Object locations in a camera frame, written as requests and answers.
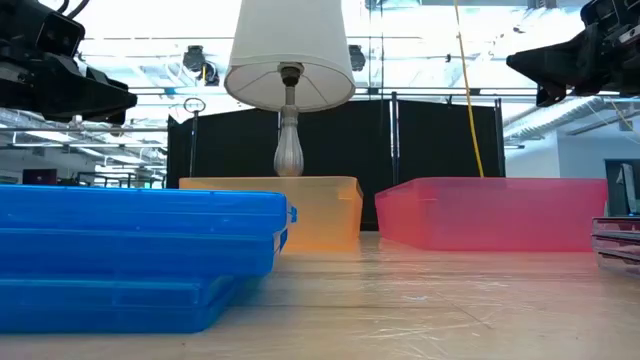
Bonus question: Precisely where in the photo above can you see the corrugated grey ceiling duct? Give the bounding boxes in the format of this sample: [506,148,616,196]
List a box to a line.
[502,97,640,144]

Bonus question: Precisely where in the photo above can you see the yellow hanging cable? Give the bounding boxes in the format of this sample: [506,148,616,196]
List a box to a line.
[452,0,485,178]

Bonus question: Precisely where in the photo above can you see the white shade table lamp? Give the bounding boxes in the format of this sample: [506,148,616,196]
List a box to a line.
[223,0,357,177]

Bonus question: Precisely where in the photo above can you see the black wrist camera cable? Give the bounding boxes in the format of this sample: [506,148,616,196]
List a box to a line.
[66,0,92,20]

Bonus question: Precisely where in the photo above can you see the black ring-topped light stand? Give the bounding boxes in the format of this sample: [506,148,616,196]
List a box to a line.
[183,97,207,190]

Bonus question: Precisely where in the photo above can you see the red translucent plastic bin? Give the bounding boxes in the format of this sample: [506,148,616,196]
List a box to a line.
[374,176,609,253]

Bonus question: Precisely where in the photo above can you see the orange translucent plastic bin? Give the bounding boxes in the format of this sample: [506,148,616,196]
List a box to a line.
[178,175,365,253]

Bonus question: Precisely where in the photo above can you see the dark background monitor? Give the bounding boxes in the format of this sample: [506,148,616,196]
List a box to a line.
[22,168,58,186]

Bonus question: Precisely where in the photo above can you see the black partition screen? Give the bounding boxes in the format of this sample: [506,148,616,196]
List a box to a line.
[166,98,506,232]

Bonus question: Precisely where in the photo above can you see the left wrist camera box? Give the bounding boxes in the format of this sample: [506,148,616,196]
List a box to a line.
[35,10,86,57]

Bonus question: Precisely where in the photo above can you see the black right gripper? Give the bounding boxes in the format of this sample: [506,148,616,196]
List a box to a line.
[505,0,640,108]

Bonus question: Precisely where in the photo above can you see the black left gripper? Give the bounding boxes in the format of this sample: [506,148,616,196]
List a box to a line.
[0,0,137,126]

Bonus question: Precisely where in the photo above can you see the clear jewel case black tray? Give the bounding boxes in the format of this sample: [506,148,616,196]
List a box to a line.
[594,249,640,280]
[591,215,640,239]
[591,233,640,259]

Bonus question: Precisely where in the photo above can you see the black ceiling cable reel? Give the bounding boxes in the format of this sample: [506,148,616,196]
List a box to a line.
[348,44,368,72]
[182,44,220,87]

